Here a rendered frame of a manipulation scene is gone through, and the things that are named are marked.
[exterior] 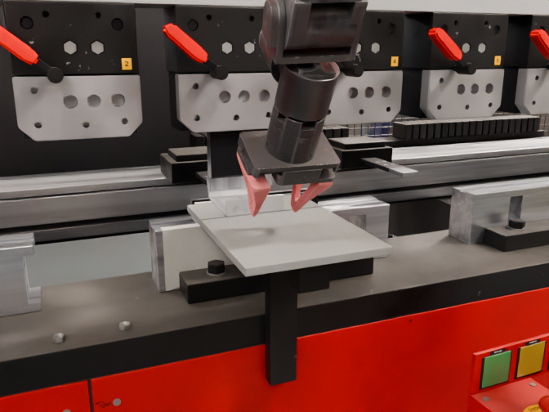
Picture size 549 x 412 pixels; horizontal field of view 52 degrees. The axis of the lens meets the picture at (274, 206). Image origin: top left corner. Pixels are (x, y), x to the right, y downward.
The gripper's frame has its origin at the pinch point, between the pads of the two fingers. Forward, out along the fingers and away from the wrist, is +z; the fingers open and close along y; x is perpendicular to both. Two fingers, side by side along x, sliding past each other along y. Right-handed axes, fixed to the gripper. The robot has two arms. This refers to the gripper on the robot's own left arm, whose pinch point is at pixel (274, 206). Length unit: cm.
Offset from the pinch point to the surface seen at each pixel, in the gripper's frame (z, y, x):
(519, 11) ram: -15, -49, -25
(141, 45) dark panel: 17, 4, -69
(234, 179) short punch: 9.4, -0.7, -15.4
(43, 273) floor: 218, 36, -175
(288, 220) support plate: 4.9, -3.7, -1.9
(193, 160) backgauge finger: 19.5, 1.0, -32.1
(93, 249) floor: 233, 7, -201
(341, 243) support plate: -0.3, -5.9, 7.4
